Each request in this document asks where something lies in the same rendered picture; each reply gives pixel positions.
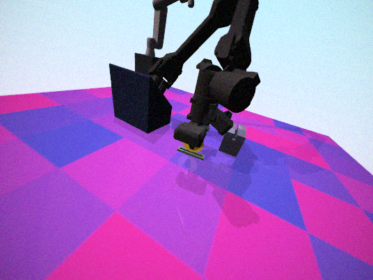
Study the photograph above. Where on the gold coin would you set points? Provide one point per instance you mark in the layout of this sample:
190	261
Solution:
195	150

